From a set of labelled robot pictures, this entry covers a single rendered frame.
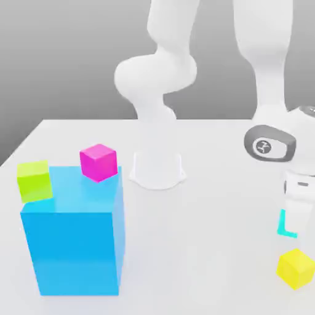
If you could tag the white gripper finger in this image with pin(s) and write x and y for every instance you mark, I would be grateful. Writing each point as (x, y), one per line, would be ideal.
(295, 216)

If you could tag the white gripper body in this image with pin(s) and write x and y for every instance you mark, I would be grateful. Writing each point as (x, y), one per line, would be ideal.
(299, 190)

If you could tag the small cyan cube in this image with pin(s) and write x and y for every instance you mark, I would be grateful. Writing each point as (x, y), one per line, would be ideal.
(282, 225)

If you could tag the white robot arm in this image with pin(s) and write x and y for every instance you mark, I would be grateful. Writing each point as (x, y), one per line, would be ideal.
(157, 73)

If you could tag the small yellow cube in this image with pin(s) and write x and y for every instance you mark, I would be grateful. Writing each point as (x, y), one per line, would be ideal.
(294, 269)

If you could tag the small magenta cube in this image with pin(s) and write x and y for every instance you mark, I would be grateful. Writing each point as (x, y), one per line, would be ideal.
(98, 163)

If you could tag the small lime green cube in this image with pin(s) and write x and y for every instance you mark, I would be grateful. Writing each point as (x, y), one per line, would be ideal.
(34, 183)

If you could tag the large blue box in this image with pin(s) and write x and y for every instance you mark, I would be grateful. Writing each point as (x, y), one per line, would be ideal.
(73, 246)

